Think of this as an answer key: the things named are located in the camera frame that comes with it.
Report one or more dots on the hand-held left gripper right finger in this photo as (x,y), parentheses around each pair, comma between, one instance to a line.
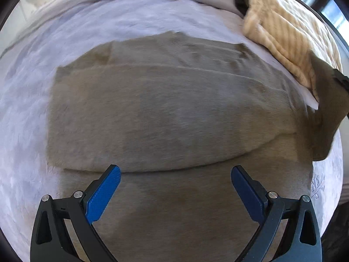
(246,191)

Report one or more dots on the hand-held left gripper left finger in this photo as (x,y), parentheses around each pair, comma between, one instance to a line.
(105,191)

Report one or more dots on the lavender embossed blanket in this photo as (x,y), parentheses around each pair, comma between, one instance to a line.
(24,120)

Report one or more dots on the olive green cloth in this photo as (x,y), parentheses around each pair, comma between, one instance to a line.
(327,114)

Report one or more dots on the beige striped quilted cloth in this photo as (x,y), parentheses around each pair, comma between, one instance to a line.
(283,27)

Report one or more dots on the window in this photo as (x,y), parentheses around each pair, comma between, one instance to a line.
(332,16)

